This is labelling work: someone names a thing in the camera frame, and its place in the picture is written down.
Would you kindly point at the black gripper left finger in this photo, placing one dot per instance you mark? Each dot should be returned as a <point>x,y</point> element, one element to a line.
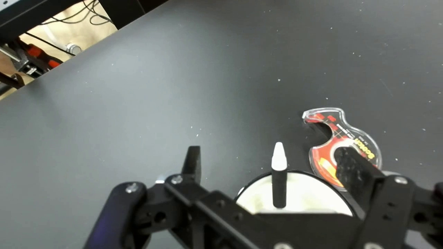
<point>139,212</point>

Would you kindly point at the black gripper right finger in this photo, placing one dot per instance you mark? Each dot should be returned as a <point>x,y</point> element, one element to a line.
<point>388,208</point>

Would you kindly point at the yellow cup with white interior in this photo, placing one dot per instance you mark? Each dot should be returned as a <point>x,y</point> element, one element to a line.
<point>314,198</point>

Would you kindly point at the orange patterned small object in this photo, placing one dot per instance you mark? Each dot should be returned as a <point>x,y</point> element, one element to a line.
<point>323,154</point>

